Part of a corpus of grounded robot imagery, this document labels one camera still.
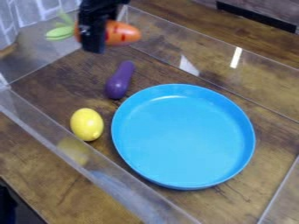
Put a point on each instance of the blue round plate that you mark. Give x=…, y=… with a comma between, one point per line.
x=183, y=136

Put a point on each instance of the clear acrylic front barrier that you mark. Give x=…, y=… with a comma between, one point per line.
x=143, y=201

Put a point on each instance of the yellow toy lemon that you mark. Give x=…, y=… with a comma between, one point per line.
x=87, y=124

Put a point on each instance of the purple toy eggplant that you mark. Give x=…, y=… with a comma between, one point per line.
x=118, y=83

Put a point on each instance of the clear acrylic barrier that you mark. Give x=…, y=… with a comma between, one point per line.
x=260, y=79
x=143, y=201

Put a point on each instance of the orange toy carrot green leaves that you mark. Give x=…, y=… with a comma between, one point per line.
x=121, y=34

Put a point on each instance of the clear acrylic back barrier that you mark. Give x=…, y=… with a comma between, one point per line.
x=260, y=79

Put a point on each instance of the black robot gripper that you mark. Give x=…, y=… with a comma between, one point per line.
x=93, y=27

